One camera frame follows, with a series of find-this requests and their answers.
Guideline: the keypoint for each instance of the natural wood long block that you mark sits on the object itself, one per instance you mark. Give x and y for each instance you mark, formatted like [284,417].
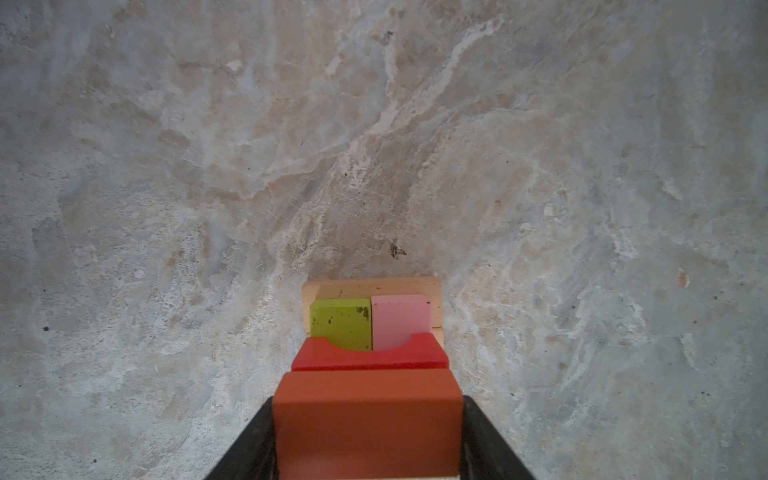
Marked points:
[429,286]
[439,336]

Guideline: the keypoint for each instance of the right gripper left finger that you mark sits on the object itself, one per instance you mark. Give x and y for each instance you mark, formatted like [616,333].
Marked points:
[253,455]

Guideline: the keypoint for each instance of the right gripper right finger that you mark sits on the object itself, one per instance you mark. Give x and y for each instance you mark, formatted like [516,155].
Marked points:
[484,453]

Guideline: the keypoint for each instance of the orange block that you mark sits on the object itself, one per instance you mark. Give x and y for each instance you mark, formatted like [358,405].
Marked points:
[368,424]

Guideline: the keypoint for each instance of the red arch block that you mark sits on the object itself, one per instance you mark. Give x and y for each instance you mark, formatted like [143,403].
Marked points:
[421,351]

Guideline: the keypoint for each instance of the pink block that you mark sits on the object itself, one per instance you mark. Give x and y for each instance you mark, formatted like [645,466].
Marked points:
[395,318]

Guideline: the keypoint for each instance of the lime green block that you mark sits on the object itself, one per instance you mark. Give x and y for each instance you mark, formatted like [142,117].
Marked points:
[345,323]

